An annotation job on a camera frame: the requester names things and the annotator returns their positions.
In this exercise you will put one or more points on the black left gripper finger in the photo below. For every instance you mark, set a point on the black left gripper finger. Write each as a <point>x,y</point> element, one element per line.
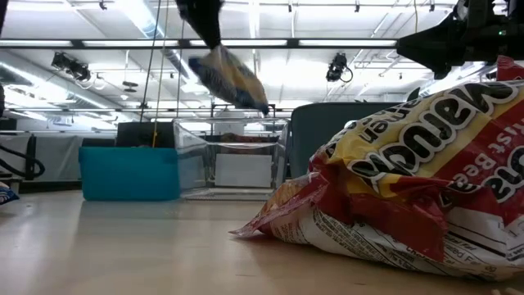
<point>204,20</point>

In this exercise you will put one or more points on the blue yellow Maruchan noodle packet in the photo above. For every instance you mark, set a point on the blue yellow Maruchan noodle packet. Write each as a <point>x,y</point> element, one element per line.
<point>6,196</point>
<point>229,78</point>

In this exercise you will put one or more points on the red yellow Maruchan noodle packet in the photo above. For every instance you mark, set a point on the red yellow Maruchan noodle packet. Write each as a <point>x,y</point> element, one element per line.
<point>430,164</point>
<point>509,69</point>

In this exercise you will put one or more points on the black rectangular panel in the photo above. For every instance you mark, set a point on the black rectangular panel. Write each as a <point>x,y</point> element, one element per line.
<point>143,134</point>

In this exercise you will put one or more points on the clear plastic bin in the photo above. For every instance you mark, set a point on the clear plastic bin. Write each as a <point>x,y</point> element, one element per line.
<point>188,164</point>

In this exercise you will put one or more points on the white panel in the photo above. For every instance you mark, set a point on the white panel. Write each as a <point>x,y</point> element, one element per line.
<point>243,170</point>

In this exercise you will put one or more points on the grey-green plastic bin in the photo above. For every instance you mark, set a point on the grey-green plastic bin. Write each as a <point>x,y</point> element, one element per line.
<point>319,135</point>

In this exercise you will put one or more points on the teal plastic bin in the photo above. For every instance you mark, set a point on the teal plastic bin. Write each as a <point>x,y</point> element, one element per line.
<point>127,174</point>

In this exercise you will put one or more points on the black ceiling-mounted camera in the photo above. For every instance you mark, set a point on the black ceiling-mounted camera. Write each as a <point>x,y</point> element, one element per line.
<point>337,65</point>
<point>71,67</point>

